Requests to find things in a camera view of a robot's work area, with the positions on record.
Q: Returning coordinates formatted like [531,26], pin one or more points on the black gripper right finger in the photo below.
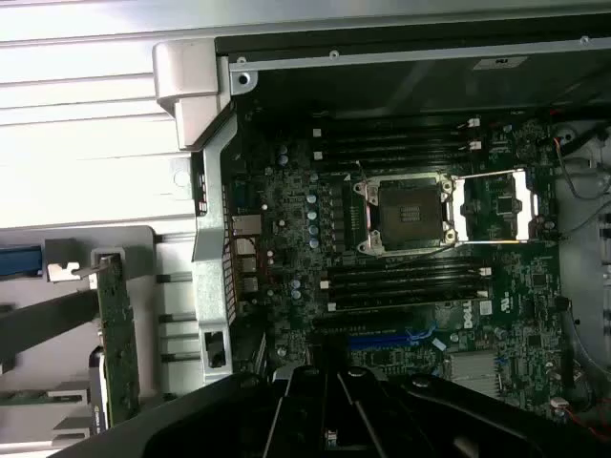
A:
[429,420]

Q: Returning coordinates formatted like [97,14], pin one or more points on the grey parts rack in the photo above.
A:
[28,377]

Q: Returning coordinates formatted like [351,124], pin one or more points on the black long expansion slot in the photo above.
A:
[363,323]

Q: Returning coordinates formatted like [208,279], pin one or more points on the CPU socket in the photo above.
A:
[406,214]

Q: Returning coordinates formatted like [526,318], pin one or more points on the silver chipset heatsink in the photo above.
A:
[475,374]

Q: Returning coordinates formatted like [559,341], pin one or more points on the blue expansion slot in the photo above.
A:
[379,342]

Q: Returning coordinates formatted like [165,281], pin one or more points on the metal socket cover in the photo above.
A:
[460,219]

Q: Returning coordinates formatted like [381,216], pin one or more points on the open black PC case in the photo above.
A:
[210,267]

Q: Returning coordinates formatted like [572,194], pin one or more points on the blue disk caddy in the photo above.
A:
[19,261]

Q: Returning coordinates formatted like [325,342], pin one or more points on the green RAM stick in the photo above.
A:
[24,398]

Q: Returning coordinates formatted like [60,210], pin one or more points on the green motherboard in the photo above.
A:
[525,296]

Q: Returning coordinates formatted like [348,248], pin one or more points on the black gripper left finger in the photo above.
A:
[286,415]

